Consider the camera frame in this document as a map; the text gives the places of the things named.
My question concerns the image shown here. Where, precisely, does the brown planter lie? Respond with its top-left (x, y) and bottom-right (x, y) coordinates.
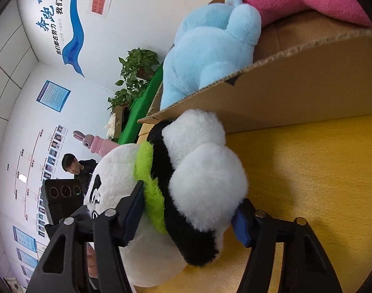
top-left (114, 105), bottom-right (126, 138)

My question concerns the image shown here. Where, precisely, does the cardboard box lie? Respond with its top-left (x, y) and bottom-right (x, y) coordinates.
top-left (137, 0), bottom-right (372, 145)

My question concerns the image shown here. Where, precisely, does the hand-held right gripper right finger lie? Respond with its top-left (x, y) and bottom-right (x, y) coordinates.
top-left (232, 200), bottom-right (343, 293)

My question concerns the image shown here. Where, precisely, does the pink rabbit bottle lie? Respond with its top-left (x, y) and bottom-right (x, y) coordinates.
top-left (73, 130), bottom-right (119, 157)

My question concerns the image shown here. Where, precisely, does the blue wall decal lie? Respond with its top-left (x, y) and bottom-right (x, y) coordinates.
top-left (33, 0), bottom-right (86, 77)

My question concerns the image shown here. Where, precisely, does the small white fluffy toy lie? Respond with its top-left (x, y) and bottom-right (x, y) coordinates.
top-left (105, 114), bottom-right (118, 139)

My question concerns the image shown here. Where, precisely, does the person's left hand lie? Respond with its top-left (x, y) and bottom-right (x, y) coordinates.
top-left (86, 242), bottom-right (99, 279)

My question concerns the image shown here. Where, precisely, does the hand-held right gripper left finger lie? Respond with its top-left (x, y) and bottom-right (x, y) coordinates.
top-left (26, 180), bottom-right (144, 293)

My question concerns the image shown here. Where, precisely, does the red wall notice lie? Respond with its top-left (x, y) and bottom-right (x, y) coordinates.
top-left (89, 0), bottom-right (113, 18)

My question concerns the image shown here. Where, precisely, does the blue wall poster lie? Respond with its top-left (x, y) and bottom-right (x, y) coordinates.
top-left (36, 80), bottom-right (71, 112)
top-left (17, 247), bottom-right (40, 270)
top-left (12, 226), bottom-right (38, 252)

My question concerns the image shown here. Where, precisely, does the green potted plant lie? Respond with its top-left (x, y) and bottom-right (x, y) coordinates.
top-left (107, 48), bottom-right (160, 116)

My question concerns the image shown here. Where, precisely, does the panda plush toy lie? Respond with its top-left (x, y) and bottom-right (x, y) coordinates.
top-left (82, 108), bottom-right (250, 287)

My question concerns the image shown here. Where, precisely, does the green board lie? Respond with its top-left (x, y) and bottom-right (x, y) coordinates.
top-left (117, 64), bottom-right (165, 145)

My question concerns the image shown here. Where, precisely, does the wall photo chart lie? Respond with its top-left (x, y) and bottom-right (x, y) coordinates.
top-left (6, 124), bottom-right (67, 239)

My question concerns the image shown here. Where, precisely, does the light blue plush toy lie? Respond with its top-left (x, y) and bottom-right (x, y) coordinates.
top-left (159, 0), bottom-right (262, 110)

